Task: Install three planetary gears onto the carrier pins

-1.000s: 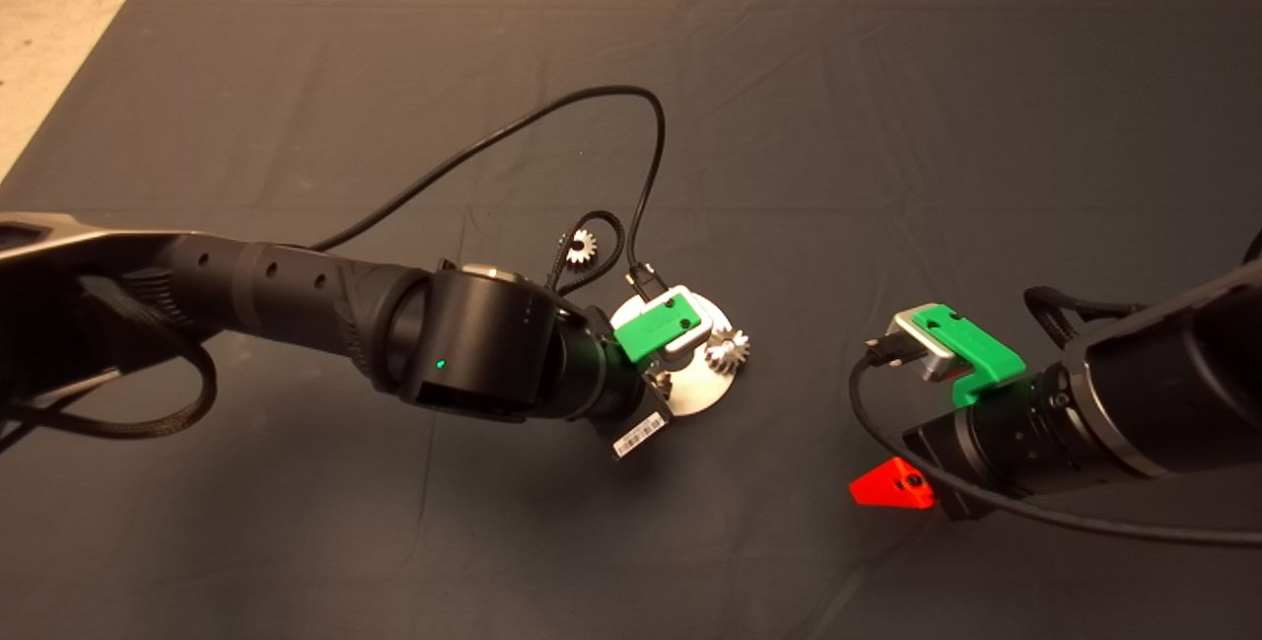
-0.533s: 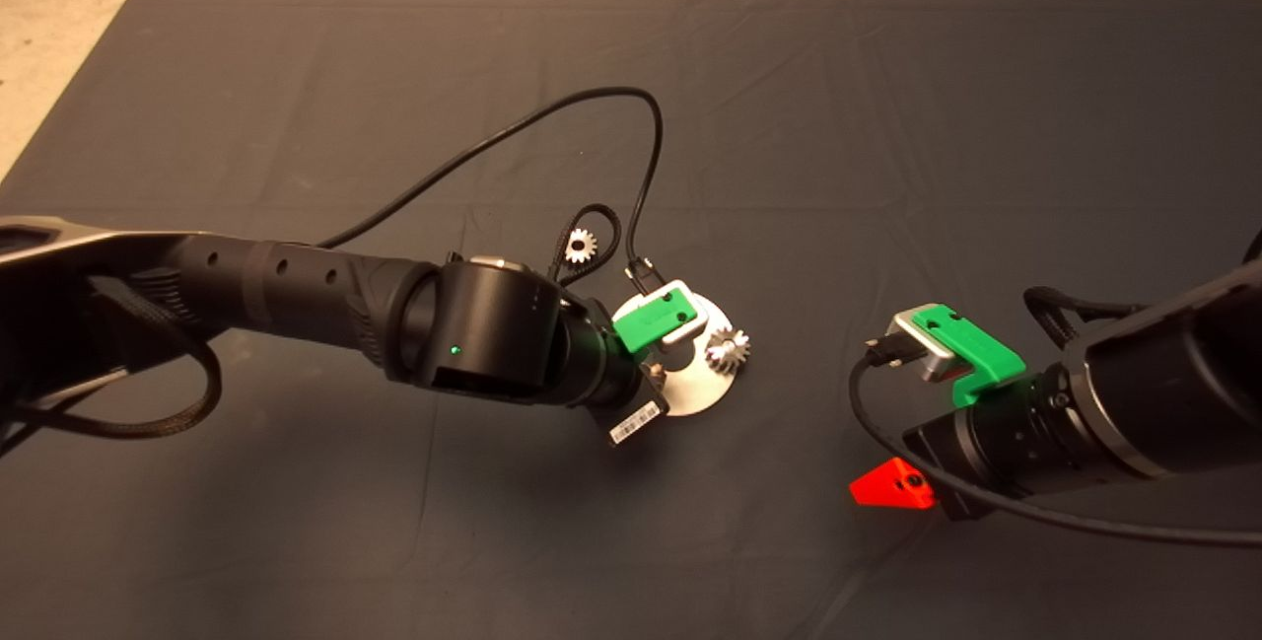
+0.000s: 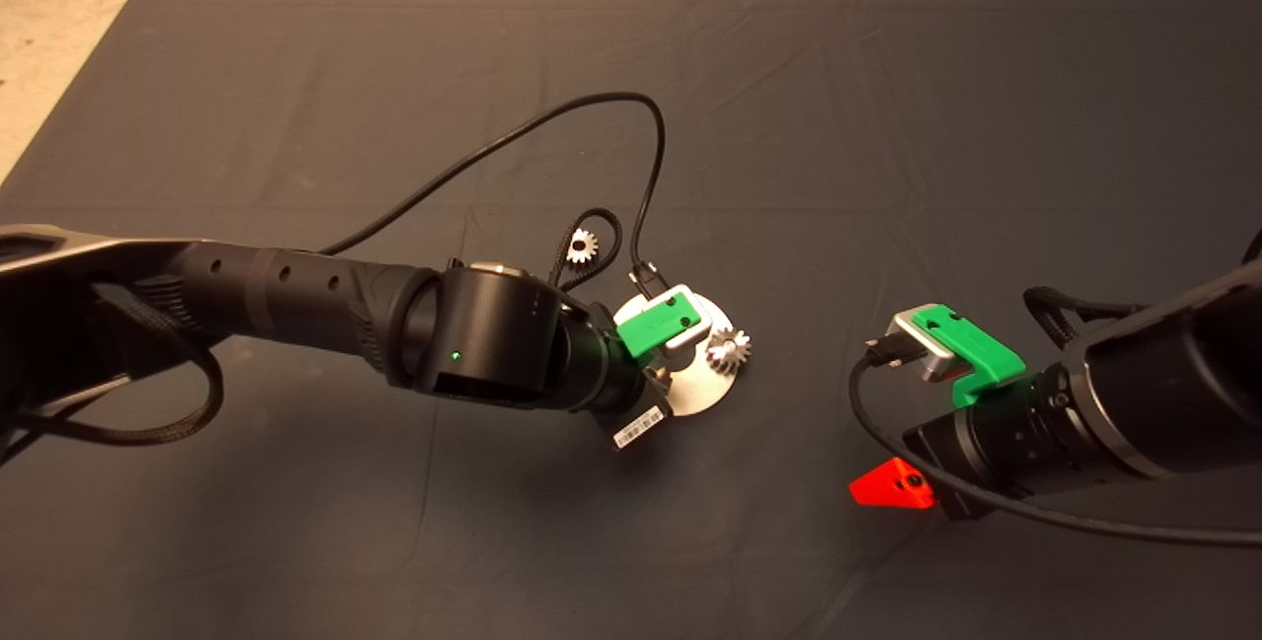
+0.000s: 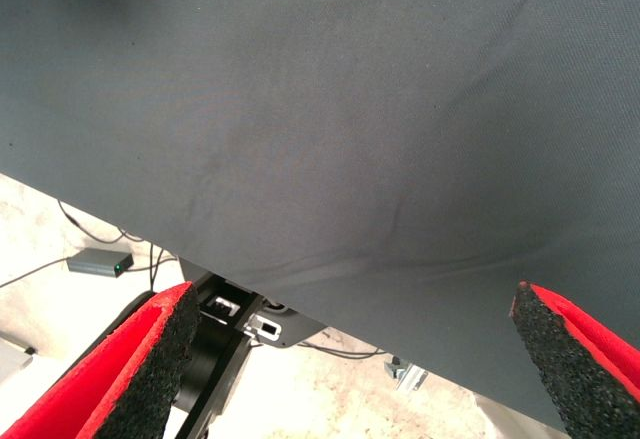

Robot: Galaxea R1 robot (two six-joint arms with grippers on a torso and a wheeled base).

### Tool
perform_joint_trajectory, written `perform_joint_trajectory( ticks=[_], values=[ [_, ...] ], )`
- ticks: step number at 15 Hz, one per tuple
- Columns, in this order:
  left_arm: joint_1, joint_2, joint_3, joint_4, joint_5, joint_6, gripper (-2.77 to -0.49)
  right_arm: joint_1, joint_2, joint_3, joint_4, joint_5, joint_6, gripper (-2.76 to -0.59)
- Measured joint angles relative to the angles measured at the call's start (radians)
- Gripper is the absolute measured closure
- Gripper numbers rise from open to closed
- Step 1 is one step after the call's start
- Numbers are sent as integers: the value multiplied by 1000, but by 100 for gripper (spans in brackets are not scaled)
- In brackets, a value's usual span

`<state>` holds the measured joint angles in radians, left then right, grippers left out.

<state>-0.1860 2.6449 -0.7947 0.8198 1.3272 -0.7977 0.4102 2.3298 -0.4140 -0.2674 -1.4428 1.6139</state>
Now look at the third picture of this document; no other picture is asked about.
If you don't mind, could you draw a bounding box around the silver right camera box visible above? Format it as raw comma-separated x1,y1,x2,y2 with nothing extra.
887,310,955,383

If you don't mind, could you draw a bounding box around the silver camera box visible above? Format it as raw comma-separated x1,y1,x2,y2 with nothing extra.
661,297,713,357
887,310,955,383

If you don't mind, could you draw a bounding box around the round metal carrier plate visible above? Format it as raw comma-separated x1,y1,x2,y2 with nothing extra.
616,293,742,417

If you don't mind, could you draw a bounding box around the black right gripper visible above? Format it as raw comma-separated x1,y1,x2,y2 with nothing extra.
850,364,1105,523

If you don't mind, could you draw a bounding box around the silver left camera box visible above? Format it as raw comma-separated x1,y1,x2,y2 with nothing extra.
661,297,713,357

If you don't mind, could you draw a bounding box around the smooth black cable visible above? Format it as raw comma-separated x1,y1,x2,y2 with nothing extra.
317,93,666,298

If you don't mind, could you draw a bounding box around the dark grey table cloth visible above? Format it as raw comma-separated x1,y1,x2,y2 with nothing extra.
0,0,1262,640

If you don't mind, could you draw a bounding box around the green left camera mount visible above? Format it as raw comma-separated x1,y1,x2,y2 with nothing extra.
616,290,703,360

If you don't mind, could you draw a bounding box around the thick braided black arm cable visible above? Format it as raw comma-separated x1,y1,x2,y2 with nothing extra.
0,285,223,468

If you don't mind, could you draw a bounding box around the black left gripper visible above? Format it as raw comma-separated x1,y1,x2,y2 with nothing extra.
577,307,676,452

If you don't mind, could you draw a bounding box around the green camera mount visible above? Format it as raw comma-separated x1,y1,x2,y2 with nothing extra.
912,305,1026,406
616,290,703,360

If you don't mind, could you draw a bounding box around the braided black cable loop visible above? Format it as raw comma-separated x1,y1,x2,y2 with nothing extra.
1023,285,1150,350

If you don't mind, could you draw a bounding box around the green right camera mount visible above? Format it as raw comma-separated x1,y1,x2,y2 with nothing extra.
912,305,1026,406

